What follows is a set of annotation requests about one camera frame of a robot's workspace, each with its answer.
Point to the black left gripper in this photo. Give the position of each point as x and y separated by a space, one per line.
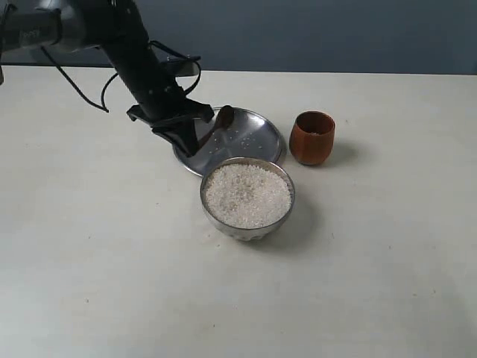
165 107

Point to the dark red wooden spoon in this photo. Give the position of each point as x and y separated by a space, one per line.
223 120

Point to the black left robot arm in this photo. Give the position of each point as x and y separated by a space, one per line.
62 24

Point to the steel bowl of rice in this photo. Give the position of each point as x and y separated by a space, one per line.
247 198

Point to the round steel plate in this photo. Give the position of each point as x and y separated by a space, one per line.
250 135

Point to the brown wooden cup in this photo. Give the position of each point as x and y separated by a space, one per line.
312 138

